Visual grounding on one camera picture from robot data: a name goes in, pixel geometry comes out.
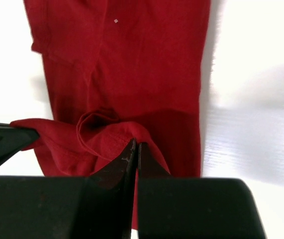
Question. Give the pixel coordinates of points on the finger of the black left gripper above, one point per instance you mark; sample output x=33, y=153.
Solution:
x=14, y=139

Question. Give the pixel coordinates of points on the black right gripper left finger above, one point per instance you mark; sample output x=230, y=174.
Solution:
x=94, y=207

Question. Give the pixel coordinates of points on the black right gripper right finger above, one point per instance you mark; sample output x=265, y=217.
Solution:
x=193, y=208

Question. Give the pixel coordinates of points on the red t shirt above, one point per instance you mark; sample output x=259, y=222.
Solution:
x=118, y=70

